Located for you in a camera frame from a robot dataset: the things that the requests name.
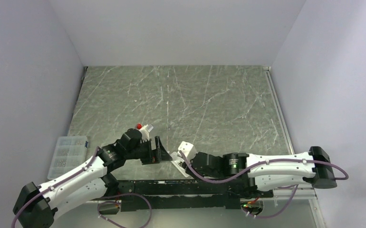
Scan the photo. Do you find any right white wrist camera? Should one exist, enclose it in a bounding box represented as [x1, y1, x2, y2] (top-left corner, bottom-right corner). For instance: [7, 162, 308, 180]
[177, 141, 197, 160]

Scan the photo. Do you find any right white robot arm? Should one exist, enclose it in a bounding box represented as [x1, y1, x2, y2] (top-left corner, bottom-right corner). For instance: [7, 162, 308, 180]
[179, 146, 338, 197]

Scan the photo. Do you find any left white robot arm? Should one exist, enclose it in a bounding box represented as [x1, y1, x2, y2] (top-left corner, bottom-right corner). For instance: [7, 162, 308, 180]
[11, 127, 172, 228]

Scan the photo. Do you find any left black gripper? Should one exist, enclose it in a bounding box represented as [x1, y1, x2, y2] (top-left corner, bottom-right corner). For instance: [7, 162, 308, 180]
[125, 135, 172, 165]

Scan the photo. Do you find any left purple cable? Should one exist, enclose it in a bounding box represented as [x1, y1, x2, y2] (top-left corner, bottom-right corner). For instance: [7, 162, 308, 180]
[11, 146, 101, 228]

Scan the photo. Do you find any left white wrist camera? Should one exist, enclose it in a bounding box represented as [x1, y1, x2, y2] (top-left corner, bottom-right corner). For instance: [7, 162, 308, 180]
[135, 123, 154, 141]

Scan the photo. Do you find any clear plastic organizer box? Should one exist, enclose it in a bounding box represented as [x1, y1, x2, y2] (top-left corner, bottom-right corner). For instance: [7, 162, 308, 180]
[47, 136, 89, 180]

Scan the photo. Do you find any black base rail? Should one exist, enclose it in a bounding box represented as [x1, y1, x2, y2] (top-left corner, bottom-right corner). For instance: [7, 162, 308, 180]
[87, 171, 273, 212]

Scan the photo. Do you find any white remote control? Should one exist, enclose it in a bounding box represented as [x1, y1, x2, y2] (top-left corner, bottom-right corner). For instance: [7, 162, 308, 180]
[170, 152, 190, 178]

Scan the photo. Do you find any aluminium frame rail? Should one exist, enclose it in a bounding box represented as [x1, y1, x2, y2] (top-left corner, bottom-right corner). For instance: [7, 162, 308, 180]
[262, 66, 295, 154]

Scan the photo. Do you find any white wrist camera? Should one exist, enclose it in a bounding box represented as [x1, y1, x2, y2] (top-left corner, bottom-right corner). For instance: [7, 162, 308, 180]
[177, 141, 197, 160]
[135, 123, 154, 141]

